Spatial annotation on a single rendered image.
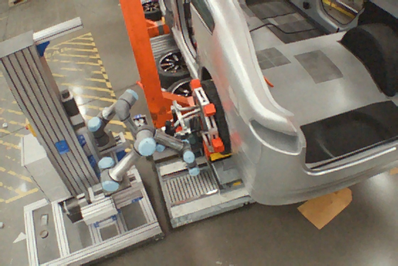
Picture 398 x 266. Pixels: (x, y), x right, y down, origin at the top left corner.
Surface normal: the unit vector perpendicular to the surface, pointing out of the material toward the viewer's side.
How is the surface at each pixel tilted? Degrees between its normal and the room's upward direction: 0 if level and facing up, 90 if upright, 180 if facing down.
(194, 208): 0
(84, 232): 0
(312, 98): 22
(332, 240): 0
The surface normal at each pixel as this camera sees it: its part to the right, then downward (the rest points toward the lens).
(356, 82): 0.00, -0.41
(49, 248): -0.11, -0.70
